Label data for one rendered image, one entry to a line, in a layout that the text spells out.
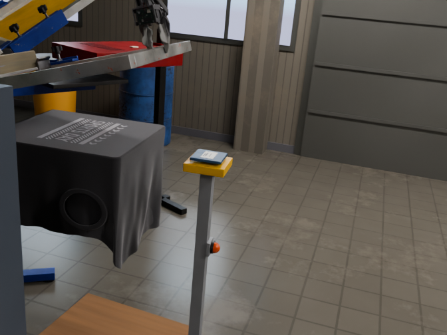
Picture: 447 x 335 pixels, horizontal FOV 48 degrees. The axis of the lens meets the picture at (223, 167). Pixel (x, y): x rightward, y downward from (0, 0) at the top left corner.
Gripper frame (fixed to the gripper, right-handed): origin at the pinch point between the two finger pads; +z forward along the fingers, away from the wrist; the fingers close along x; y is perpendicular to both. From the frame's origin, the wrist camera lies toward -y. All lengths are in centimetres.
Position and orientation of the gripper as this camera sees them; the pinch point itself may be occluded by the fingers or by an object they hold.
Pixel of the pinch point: (159, 50)
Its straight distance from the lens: 167.5
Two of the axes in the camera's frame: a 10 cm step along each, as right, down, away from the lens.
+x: 9.6, -1.0, -2.6
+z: 1.8, 9.5, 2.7
